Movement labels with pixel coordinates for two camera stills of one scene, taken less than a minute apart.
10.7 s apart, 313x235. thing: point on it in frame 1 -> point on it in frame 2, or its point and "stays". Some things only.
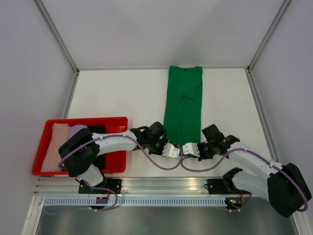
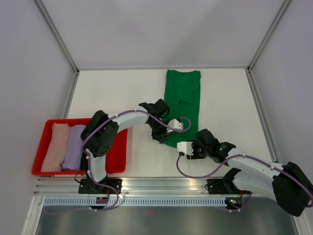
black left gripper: (163, 142) -> (161, 137)
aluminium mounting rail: (130, 187) stays
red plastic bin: (114, 162) stays
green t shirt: (183, 108) stays
